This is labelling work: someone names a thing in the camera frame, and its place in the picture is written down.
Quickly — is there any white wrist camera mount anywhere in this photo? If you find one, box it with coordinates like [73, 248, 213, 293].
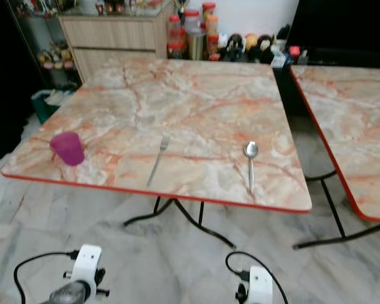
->
[248, 266, 273, 304]
[73, 244, 103, 284]

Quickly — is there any small white box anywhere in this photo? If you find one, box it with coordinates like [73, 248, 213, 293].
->
[271, 49, 292, 68]

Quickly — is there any orange marble folding table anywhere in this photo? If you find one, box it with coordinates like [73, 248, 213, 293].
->
[291, 65, 380, 224]
[0, 59, 313, 249]

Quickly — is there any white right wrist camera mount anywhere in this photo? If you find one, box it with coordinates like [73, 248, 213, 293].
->
[248, 266, 273, 304]

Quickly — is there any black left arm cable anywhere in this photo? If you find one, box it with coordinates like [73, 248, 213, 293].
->
[13, 251, 80, 304]

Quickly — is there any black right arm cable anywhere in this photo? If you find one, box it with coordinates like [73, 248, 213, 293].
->
[225, 251, 289, 304]

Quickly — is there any clear jar with red lid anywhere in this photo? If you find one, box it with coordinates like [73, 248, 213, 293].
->
[184, 9, 201, 32]

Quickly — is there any large black screen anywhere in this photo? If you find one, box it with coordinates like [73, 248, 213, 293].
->
[286, 0, 380, 64]

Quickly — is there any yellow round toy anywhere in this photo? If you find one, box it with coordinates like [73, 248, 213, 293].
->
[244, 33, 258, 51]

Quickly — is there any black metal table leg frame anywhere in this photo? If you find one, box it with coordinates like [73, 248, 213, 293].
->
[293, 170, 380, 250]

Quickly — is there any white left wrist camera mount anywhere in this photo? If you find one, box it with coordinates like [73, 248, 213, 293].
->
[73, 244, 103, 284]

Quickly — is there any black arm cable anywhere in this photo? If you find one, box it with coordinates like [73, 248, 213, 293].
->
[13, 251, 80, 304]
[225, 251, 289, 304]

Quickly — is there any green plastic bin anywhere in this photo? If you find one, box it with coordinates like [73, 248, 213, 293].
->
[32, 89, 62, 124]

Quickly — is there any steel spoon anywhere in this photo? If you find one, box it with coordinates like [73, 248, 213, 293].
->
[244, 141, 260, 194]

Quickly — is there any steel fork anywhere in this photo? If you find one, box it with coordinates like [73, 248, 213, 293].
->
[147, 135, 170, 187]

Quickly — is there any light wooden drawer cabinet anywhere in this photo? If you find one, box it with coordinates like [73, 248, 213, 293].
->
[58, 3, 173, 83]

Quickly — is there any glass shelf with figurines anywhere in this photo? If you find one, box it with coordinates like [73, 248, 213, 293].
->
[13, 0, 72, 84]

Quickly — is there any purple plastic cup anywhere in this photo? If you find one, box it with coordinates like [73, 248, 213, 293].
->
[50, 132, 86, 167]

